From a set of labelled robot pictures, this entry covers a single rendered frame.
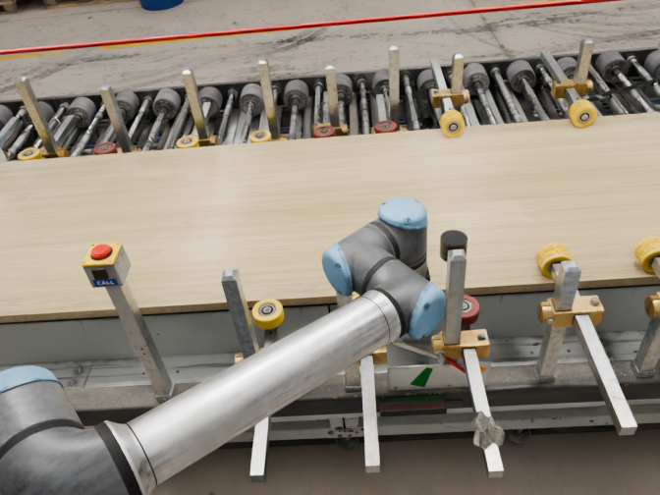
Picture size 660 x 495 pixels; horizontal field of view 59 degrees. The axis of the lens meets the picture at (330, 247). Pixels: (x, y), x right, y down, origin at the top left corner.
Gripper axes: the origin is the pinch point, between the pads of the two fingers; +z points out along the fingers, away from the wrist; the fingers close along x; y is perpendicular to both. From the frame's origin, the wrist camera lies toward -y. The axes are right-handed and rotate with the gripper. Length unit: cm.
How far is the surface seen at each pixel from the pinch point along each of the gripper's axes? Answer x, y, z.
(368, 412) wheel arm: -10.9, -7.3, 12.7
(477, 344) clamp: 5.7, 20.0, 11.4
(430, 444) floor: 29, 13, 98
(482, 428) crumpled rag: -16.8, 17.0, 11.9
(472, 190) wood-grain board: 64, 29, 9
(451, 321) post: 6.1, 13.4, 2.9
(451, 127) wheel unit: 96, 27, 4
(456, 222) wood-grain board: 49, 22, 8
